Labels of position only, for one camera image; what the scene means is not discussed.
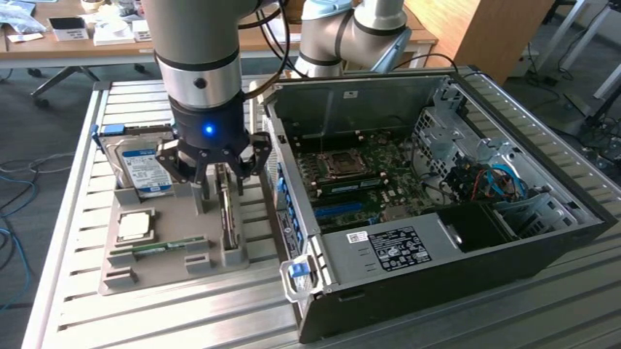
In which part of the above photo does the grey parts rack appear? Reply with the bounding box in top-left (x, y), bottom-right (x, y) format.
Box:
top-left (95, 174), bottom-right (253, 297)

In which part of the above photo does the flat white box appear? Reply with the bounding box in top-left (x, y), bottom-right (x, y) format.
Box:
top-left (91, 31), bottom-right (136, 47)

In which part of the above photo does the blue floor cable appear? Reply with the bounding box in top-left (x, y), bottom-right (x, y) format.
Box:
top-left (0, 174), bottom-right (39, 313)

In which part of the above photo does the white box with black top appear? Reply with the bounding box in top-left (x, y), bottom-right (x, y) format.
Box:
top-left (47, 17), bottom-right (91, 42)

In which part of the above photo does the clear plastic bag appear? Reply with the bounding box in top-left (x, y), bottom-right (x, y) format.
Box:
top-left (0, 10), bottom-right (48, 36)

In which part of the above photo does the white desk leg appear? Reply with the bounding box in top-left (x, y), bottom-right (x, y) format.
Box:
top-left (594, 62), bottom-right (621, 100)
top-left (560, 5), bottom-right (613, 71)

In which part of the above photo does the orange red wire bundle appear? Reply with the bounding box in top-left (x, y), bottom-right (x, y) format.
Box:
top-left (473, 167), bottom-right (488, 200)

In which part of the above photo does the blue expansion slot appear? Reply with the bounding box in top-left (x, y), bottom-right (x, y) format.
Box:
top-left (313, 201), bottom-right (365, 220)

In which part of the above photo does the green motherboard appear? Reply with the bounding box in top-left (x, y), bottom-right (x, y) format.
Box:
top-left (294, 129), bottom-right (441, 234)

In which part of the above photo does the blue slot retainer strip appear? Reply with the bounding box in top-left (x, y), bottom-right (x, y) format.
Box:
top-left (275, 163), bottom-right (306, 252)

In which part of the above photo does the silver metal disk bay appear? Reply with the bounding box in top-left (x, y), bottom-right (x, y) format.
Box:
top-left (493, 188), bottom-right (590, 241)

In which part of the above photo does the blue printed packet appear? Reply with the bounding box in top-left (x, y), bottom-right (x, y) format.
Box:
top-left (0, 0), bottom-right (38, 17)

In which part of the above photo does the white floor cable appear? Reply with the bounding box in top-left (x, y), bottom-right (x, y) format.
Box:
top-left (0, 151), bottom-right (75, 175)

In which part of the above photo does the small white box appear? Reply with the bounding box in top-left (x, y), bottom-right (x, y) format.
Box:
top-left (131, 19), bottom-right (152, 43)

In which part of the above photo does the grey power supply unit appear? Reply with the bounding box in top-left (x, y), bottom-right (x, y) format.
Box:
top-left (310, 212), bottom-right (461, 288)

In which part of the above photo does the silver CPU chip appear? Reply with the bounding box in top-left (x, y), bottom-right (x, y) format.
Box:
top-left (118, 213), bottom-right (156, 241)

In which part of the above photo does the white tape roll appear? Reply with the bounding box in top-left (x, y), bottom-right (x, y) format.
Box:
top-left (94, 20), bottom-right (130, 39)

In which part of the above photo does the perforated metal disk bay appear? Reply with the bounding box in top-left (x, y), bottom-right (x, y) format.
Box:
top-left (410, 105), bottom-right (492, 174)

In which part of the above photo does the black graphics card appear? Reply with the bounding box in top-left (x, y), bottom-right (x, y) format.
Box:
top-left (211, 159), bottom-right (243, 255)

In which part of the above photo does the wooden office desk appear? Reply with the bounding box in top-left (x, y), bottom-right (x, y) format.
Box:
top-left (0, 0), bottom-right (164, 108)
top-left (237, 0), bottom-right (441, 79)

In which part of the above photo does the white paper card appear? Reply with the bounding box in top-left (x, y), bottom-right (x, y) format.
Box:
top-left (7, 32), bottom-right (44, 44)

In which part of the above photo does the black power connector bundle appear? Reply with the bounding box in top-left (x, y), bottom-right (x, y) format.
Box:
top-left (444, 165), bottom-right (485, 203)

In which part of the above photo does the black cable over case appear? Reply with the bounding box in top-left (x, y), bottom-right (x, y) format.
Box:
top-left (410, 52), bottom-right (486, 79)

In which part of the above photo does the blue disk caddy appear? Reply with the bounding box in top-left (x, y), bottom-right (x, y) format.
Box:
top-left (91, 121), bottom-right (179, 182)

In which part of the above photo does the blue SATA wire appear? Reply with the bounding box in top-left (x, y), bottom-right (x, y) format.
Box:
top-left (485, 163), bottom-right (530, 201)

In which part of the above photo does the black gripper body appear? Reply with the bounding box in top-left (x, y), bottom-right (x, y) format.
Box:
top-left (168, 90), bottom-right (254, 158)

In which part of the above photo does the black open PC case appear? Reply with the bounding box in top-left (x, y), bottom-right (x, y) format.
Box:
top-left (247, 65), bottom-right (621, 345)

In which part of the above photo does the wooden cabinet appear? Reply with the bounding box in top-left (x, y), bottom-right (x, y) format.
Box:
top-left (405, 0), bottom-right (557, 85)

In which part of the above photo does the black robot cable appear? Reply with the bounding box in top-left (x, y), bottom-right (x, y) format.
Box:
top-left (237, 0), bottom-right (305, 101)

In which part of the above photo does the hard disk with blue label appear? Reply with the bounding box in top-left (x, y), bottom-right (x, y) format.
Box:
top-left (99, 125), bottom-right (176, 199)

